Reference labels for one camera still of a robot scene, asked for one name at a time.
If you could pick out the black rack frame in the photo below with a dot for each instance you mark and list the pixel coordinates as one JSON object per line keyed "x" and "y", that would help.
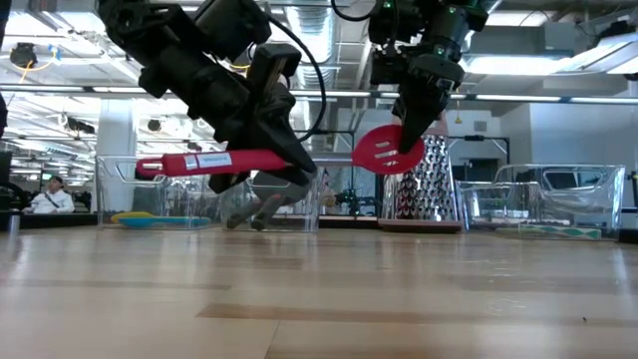
{"x": 478, "y": 138}

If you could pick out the person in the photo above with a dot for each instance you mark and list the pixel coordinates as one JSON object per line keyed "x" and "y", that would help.
{"x": 50, "y": 199}
{"x": 329, "y": 200}

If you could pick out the white pillar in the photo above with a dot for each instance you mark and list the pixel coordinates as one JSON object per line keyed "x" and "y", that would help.
{"x": 115, "y": 139}

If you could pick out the bright ceiling light panel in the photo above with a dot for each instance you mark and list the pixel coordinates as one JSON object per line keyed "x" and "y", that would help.
{"x": 518, "y": 65}

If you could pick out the yellow silicone spoon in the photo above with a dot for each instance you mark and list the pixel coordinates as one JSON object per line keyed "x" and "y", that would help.
{"x": 129, "y": 217}

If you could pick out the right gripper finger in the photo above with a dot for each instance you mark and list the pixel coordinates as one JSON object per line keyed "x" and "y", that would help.
{"x": 441, "y": 107}
{"x": 414, "y": 119}

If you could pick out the grey metal post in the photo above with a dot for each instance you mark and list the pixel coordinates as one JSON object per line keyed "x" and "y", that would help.
{"x": 12, "y": 224}

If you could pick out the long ceiling light bar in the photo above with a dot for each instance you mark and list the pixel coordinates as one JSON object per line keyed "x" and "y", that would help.
{"x": 523, "y": 98}

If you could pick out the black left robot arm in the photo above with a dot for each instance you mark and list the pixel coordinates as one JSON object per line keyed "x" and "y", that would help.
{"x": 149, "y": 30}

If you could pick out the blue silicone spoon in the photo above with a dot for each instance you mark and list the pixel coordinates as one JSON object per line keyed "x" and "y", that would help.
{"x": 169, "y": 222}

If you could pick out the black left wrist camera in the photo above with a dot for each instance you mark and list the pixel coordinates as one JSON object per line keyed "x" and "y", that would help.
{"x": 274, "y": 70}

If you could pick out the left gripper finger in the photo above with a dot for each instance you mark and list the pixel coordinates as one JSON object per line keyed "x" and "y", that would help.
{"x": 269, "y": 134}
{"x": 249, "y": 182}

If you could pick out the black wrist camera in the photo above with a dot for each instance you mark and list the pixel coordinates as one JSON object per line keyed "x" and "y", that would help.
{"x": 384, "y": 67}
{"x": 274, "y": 70}

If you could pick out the large silver air duct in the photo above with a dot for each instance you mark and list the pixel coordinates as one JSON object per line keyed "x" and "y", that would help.
{"x": 314, "y": 30}

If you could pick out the clear plastic bin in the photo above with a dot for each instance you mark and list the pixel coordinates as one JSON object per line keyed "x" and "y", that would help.
{"x": 107, "y": 199}
{"x": 548, "y": 189}
{"x": 311, "y": 217}

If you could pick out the black aluminium table frame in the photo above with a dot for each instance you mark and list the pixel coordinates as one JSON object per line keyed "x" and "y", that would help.
{"x": 50, "y": 221}

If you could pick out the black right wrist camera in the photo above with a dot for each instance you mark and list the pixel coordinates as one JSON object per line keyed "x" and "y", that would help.
{"x": 384, "y": 67}

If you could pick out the pink steel box grater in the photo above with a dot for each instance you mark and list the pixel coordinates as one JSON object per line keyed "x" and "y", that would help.
{"x": 433, "y": 189}

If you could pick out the red slotted spoon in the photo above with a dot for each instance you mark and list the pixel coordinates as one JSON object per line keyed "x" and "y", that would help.
{"x": 224, "y": 162}

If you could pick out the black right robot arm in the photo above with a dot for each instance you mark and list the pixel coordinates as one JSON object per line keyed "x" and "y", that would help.
{"x": 423, "y": 15}

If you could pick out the silver and teal utensil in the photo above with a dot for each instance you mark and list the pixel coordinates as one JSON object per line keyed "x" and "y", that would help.
{"x": 558, "y": 232}

